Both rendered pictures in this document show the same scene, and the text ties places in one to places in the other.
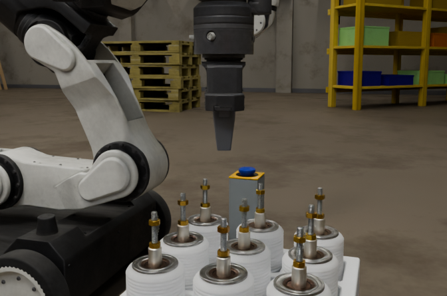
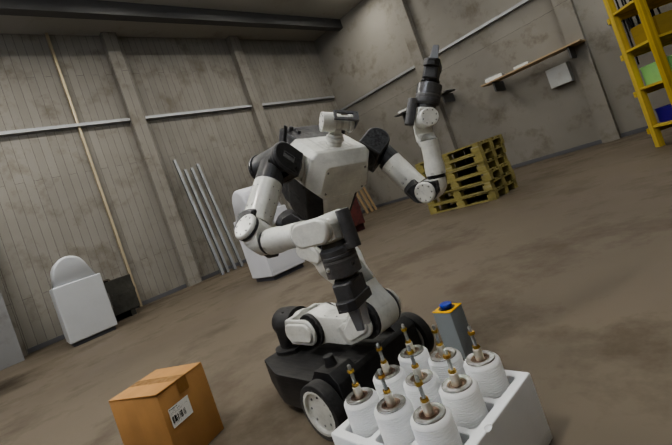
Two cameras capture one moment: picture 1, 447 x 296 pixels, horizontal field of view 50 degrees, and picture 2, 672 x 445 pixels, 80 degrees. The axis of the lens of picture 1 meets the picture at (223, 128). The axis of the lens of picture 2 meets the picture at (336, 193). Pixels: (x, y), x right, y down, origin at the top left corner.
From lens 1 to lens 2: 0.59 m
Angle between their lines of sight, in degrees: 32
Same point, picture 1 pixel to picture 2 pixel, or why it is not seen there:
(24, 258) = (315, 386)
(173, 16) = (480, 112)
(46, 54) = (306, 256)
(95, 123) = not seen: hidden behind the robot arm
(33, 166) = (324, 319)
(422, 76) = not seen: outside the picture
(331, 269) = (466, 396)
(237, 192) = (440, 323)
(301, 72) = (625, 114)
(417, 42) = not seen: outside the picture
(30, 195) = (328, 336)
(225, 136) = (358, 322)
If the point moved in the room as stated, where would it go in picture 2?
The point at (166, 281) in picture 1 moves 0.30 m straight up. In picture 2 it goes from (361, 409) to (322, 298)
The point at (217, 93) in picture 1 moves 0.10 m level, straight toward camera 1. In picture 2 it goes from (340, 302) to (318, 320)
